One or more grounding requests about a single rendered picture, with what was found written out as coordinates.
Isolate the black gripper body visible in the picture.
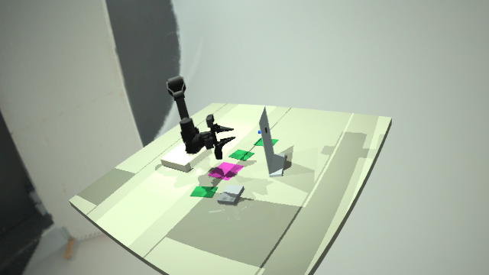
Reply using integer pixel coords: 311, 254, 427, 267
196, 114, 222, 160

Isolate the translucent magenta square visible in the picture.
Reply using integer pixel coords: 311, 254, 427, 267
207, 162, 244, 180

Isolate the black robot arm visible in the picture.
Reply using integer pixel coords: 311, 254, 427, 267
166, 76, 214, 154

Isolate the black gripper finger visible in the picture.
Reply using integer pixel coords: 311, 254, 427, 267
219, 137, 236, 150
215, 123, 234, 134

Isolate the green flat square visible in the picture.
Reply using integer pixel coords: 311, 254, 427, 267
228, 150, 254, 161
254, 138, 279, 146

